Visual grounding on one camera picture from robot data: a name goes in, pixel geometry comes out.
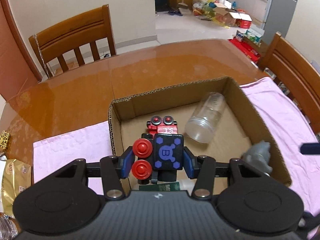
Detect wooden chair right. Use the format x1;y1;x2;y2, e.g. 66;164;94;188
258;32;319;134

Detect red toy block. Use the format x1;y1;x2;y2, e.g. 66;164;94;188
146;115;178;136

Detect cardboard box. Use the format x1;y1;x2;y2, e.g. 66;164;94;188
108;76;292;186

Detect wooden chair left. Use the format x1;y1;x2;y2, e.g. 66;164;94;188
29;4;117;78

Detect black blue toy block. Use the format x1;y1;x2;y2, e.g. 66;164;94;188
131;133;184;185

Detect pink table cloth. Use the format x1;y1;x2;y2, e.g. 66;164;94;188
33;77;319;215

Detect clear plastic jar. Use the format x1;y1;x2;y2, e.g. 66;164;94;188
184;92;226;144

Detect white medical container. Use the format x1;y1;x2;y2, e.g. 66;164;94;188
138;181;193;192

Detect wooden chair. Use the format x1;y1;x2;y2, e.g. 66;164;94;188
258;32;319;134
29;4;117;78

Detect grey cat figurine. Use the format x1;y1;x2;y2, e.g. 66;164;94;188
241;140;273;175

